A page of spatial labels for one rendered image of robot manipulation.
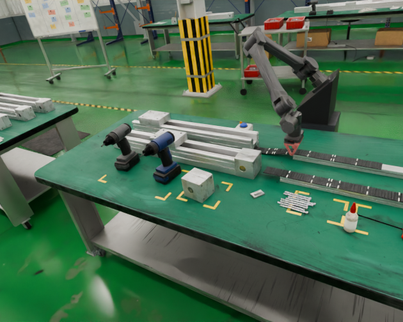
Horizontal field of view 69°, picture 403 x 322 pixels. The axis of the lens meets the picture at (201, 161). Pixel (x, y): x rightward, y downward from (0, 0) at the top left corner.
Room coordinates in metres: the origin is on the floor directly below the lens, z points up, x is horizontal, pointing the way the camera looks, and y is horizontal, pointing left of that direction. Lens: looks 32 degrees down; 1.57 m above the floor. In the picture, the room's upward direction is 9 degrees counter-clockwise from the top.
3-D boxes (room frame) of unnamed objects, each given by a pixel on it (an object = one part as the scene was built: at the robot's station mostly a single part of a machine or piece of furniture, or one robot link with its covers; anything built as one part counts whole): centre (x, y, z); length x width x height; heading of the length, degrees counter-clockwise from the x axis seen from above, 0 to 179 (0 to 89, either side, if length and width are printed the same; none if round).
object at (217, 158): (1.37, 0.15, 0.82); 0.80 x 0.10 x 0.09; 54
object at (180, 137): (1.37, 0.15, 0.87); 0.16 x 0.11 x 0.07; 54
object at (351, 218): (0.68, -0.47, 0.84); 0.04 x 0.04 x 0.12
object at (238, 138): (1.52, 0.04, 0.82); 0.80 x 0.10 x 0.09; 54
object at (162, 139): (1.14, 0.19, 0.89); 0.20 x 0.08 x 0.22; 138
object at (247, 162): (1.12, -0.22, 0.83); 0.12 x 0.09 x 0.10; 144
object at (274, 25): (4.28, -1.22, 0.50); 1.03 x 0.55 x 1.01; 68
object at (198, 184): (1.01, 0.02, 0.83); 0.11 x 0.10 x 0.10; 137
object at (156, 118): (1.67, 0.24, 0.87); 0.16 x 0.11 x 0.07; 54
